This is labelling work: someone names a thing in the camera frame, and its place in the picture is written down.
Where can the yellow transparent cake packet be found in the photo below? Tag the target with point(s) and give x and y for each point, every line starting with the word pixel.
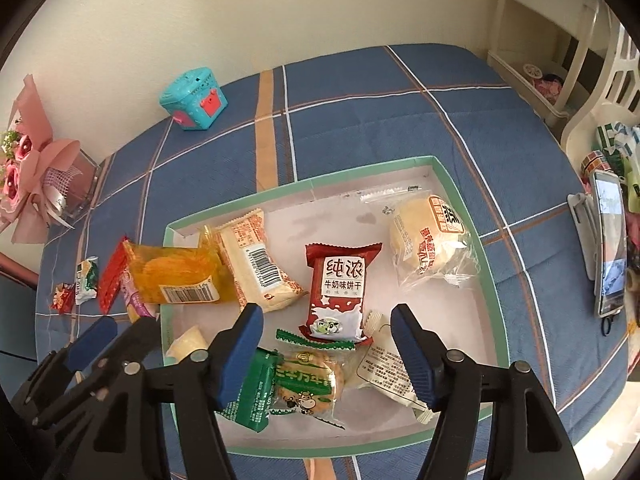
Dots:
pixel 170 270

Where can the round pale pastry clear wrap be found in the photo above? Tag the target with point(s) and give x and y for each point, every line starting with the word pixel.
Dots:
pixel 186 344

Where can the small red snack packet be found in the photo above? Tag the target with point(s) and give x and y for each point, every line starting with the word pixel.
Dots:
pixel 62 297

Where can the white shelf unit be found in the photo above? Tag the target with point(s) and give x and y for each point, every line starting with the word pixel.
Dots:
pixel 530 25

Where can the green snack packet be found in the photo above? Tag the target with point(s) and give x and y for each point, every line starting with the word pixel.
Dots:
pixel 255 400

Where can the red white biscuit packet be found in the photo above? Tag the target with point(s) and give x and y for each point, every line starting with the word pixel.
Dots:
pixel 337 290

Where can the thin clear sachet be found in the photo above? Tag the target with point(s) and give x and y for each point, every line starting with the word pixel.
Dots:
pixel 395 193

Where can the smartphone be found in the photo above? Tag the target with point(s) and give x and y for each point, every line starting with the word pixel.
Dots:
pixel 610 240

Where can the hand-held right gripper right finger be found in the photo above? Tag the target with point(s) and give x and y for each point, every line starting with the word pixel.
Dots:
pixel 415 360

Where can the red patterned flat packet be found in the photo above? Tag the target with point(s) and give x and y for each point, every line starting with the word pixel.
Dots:
pixel 112 275

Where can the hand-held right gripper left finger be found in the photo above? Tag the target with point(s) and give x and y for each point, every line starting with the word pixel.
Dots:
pixel 240 355

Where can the round white bun clear packet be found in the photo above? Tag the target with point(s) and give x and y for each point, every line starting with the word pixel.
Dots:
pixel 430 240

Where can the cream cake packet orange print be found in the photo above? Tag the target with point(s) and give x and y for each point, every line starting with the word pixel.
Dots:
pixel 255 260

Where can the pink cake packet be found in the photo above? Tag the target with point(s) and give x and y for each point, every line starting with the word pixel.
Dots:
pixel 137 305

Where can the small white snack packet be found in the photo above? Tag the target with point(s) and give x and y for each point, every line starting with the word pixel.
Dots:
pixel 382 365

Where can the pink chair frame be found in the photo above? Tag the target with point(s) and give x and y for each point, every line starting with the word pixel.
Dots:
pixel 17 270

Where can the teal toy box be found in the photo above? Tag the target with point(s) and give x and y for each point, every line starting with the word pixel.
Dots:
pixel 192 95

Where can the white chair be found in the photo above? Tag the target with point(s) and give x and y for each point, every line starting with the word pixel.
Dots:
pixel 600 80

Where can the clear glass vase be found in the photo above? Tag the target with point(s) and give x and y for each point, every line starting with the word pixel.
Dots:
pixel 75 185

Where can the blue plaid tablecloth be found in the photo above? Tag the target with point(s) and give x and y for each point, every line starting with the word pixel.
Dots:
pixel 375 110

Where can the patterned tape roll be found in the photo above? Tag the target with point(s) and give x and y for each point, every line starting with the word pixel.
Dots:
pixel 597 165

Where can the pile of plastic bags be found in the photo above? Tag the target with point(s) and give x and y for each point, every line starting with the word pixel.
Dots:
pixel 620 137

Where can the clear green-edged cookie packet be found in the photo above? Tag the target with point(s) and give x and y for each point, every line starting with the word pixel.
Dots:
pixel 305 380

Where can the white green-labelled snack packet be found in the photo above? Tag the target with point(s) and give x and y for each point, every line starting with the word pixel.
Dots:
pixel 86 280

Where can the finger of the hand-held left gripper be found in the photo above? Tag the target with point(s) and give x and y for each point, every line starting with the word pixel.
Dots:
pixel 95 337
pixel 142 337

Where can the white box with green rim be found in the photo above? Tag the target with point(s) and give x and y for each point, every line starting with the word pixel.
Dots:
pixel 330 220

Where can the white phone stand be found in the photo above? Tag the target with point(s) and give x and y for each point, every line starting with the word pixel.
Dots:
pixel 581 230

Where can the pink flower bouquet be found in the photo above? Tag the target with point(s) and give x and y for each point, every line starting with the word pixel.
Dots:
pixel 30 170

